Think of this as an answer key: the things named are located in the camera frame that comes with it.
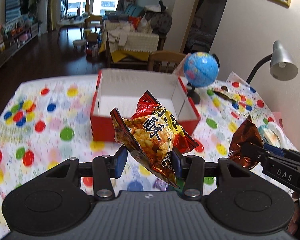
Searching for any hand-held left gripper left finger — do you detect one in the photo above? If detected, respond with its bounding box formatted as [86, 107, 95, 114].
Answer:
[44, 145, 128, 200]

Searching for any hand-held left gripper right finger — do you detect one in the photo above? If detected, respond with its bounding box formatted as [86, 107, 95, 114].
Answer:
[170, 147, 251, 198]

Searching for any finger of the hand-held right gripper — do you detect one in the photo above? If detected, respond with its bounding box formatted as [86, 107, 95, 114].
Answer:
[241, 142, 267, 162]
[263, 143, 300, 167]

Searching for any brown foil snack bag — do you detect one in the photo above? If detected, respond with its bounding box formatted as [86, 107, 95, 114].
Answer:
[228, 115, 264, 168]

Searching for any blue white snack packet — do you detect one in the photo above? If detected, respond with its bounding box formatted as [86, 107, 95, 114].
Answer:
[258, 122, 287, 147]

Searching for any red puffed snack bag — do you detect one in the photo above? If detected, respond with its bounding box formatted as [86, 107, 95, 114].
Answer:
[110, 90, 200, 189]

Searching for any red cardboard box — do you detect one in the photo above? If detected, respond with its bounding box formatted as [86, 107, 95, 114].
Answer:
[90, 69, 201, 142]

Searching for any person's right hand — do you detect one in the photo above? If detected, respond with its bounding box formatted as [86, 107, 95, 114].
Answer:
[286, 191, 300, 237]

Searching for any brown flat snack packet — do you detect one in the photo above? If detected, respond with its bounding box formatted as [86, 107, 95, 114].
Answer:
[212, 86, 241, 103]

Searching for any colourful dotted tablecloth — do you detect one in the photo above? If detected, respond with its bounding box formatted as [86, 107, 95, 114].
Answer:
[0, 72, 300, 233]

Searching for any silver desk lamp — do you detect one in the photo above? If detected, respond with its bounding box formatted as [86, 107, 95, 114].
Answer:
[245, 40, 298, 83]

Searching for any blue globe on black stand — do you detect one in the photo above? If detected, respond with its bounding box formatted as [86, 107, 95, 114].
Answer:
[184, 51, 220, 105]

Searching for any wooden chair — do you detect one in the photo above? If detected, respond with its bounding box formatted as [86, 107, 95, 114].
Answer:
[148, 51, 188, 74]

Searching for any small round stool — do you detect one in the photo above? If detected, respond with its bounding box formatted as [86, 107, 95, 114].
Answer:
[72, 39, 87, 53]

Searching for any sofa with clothes pile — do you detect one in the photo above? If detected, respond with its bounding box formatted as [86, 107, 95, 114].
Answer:
[100, 0, 173, 68]

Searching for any wooden coffee table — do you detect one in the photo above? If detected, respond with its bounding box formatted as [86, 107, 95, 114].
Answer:
[56, 16, 91, 43]

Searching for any wooden armchair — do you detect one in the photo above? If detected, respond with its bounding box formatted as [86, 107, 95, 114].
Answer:
[84, 0, 103, 34]

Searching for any long television cabinet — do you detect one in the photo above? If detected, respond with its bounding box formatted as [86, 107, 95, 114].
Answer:
[0, 21, 39, 78]

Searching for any white tower air conditioner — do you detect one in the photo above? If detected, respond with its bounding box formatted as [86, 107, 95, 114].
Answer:
[37, 0, 49, 33]

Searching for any green potted plant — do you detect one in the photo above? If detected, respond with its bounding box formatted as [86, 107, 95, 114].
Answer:
[29, 0, 43, 23]

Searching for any flat screen television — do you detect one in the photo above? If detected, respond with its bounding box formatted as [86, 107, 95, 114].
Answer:
[5, 0, 30, 23]

